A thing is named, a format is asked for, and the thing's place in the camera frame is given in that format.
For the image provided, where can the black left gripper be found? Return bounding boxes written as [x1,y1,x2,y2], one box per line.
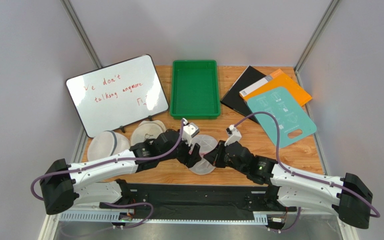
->
[159,134,202,168]

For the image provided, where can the white mesh laundry bag pink zipper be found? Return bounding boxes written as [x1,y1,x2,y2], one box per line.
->
[187,134,220,176]

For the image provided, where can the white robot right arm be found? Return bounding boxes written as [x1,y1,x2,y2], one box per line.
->
[204,141,373,229]

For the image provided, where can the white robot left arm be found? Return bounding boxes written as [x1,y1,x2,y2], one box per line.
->
[37,124,201,215]

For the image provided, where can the black notebook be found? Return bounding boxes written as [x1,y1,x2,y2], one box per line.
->
[220,65,268,123]

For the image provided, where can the green plastic tray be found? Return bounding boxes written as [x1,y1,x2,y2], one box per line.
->
[169,60,221,120]

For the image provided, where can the teal plastic board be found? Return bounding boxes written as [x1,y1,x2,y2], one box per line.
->
[246,87,317,148]

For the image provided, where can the orange notebook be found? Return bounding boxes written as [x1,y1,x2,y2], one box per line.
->
[239,69,313,107]

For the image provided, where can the whiteboard with red writing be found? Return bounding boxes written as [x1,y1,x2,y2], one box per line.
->
[65,54,169,138]

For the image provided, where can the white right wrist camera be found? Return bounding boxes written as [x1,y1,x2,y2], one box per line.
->
[224,124,242,147]

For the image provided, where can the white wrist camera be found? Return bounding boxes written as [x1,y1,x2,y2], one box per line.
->
[181,118,200,147]
[224,124,242,147]

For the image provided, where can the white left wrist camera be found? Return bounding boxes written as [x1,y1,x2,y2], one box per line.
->
[181,118,200,147]

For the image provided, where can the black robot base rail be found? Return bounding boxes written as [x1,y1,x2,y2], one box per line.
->
[115,180,297,221]

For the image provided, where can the white slotted cable duct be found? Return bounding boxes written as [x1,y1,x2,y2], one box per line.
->
[58,212,269,225]

